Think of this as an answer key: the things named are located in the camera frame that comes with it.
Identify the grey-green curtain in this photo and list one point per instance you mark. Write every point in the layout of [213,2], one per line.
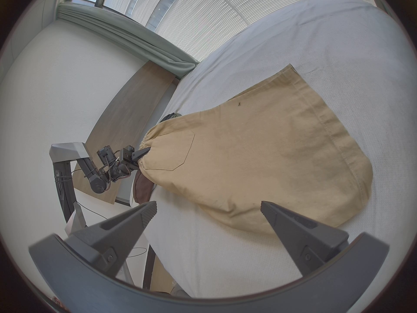
[130,34]

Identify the tan shorts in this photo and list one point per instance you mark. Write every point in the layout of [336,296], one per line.
[260,142]

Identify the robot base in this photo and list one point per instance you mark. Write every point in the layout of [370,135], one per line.
[76,222]

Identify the brown garment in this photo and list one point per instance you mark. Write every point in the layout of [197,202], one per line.
[143,187]

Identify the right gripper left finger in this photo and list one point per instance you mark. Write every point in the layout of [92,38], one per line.
[109,240]

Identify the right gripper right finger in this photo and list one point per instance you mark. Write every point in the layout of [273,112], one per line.
[306,241]

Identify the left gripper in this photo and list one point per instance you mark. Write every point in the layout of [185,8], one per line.
[128,165]

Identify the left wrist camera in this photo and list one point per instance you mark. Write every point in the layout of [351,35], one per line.
[127,151]

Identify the green garment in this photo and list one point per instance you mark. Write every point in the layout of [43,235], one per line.
[178,115]

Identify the window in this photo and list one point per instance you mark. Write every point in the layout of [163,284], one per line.
[211,8]

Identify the bed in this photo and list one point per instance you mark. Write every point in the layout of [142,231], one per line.
[293,44]

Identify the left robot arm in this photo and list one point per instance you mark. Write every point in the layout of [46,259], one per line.
[65,150]

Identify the black garment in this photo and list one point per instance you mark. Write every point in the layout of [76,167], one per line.
[166,117]

